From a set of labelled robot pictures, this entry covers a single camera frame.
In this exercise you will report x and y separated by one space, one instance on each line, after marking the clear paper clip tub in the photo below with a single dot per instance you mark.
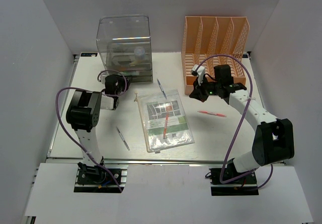
139 53

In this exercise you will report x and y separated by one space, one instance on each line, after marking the grey white pen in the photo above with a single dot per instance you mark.
122 138

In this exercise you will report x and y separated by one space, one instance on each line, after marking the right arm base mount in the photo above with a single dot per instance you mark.
245 186

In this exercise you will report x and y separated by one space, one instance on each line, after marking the orange file rack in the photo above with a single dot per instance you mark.
205 36

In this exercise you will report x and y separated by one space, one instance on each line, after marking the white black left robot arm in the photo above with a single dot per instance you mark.
84 111

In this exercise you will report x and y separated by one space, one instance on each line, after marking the pink red pen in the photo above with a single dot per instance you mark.
212 113

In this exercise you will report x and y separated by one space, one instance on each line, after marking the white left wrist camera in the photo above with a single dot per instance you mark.
101 78

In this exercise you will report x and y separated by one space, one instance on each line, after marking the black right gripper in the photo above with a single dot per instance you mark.
198 93

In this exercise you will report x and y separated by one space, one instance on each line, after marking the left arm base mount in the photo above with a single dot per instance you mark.
91 179

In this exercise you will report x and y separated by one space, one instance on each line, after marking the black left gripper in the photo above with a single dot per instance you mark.
128 79

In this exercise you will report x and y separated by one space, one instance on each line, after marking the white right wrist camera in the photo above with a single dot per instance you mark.
199 72

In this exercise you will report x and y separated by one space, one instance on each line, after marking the clear grey drawer organizer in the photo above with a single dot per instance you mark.
116 39

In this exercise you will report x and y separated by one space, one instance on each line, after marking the blue white pen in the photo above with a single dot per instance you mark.
161 88

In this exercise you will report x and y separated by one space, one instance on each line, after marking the orange red pen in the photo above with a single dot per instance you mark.
166 124

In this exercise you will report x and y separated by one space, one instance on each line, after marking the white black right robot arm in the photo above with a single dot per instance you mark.
274 138

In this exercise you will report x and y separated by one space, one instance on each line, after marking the clear mesh zipper pouch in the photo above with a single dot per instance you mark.
164 121

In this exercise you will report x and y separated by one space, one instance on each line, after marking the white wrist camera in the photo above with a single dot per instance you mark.
101 78
199 72

